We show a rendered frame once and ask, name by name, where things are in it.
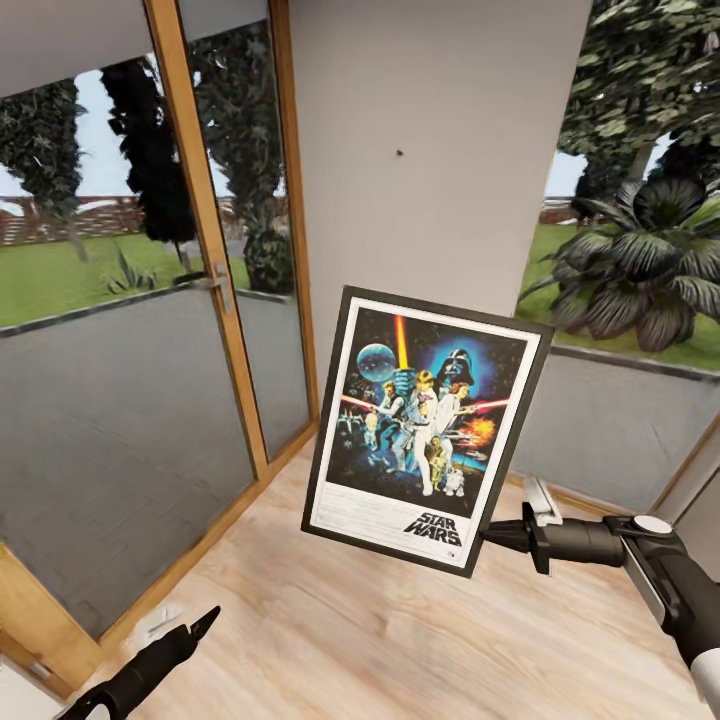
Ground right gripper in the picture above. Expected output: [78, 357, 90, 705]
[478, 502, 592, 575]

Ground poster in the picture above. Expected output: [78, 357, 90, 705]
[301, 285, 556, 579]

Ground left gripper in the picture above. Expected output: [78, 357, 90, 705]
[124, 605, 221, 706]

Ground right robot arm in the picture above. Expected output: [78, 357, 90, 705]
[478, 475, 720, 720]

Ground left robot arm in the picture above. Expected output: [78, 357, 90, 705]
[51, 602, 221, 720]

